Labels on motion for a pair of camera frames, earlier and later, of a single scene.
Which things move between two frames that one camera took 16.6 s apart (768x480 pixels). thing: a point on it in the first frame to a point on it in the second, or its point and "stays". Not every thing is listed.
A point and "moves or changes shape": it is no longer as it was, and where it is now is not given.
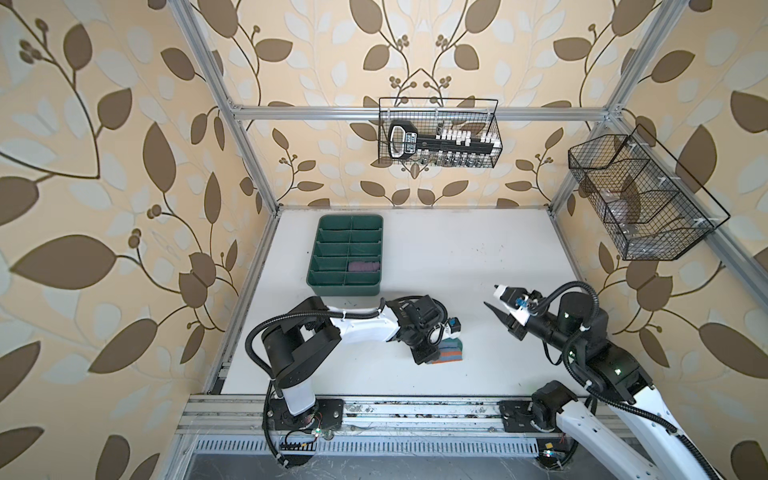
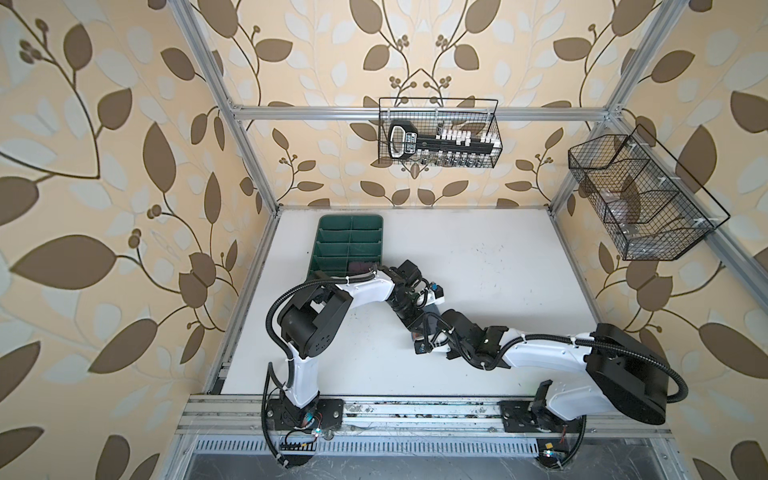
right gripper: [505, 319] to [450, 353]
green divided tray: [347, 256] stays
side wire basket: [649, 206] stays
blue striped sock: [450, 349] moves or changes shape
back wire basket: [439, 132] stays
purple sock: [356, 266] stays
